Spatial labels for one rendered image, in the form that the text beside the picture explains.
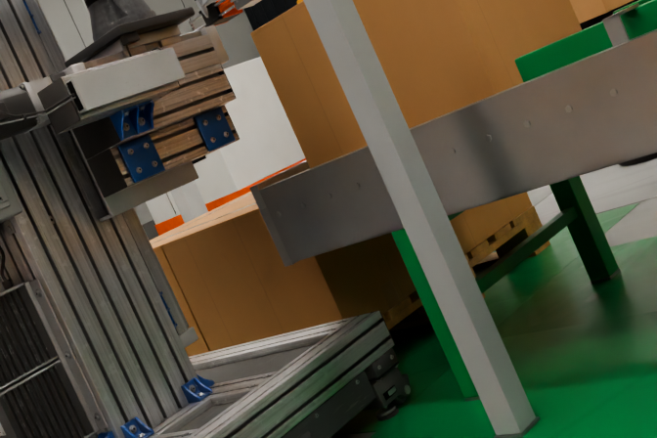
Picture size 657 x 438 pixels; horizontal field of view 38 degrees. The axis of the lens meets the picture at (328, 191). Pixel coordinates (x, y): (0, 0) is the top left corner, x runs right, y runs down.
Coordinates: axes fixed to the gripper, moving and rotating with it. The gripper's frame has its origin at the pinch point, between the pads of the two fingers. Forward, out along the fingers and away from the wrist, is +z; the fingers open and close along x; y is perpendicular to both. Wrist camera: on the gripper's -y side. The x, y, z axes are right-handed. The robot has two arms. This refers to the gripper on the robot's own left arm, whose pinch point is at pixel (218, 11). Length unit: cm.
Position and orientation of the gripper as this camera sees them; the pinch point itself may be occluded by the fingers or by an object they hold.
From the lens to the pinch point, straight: 273.5
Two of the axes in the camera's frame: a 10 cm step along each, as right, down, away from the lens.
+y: 6.4, -2.3, -7.3
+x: 6.5, -3.5, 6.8
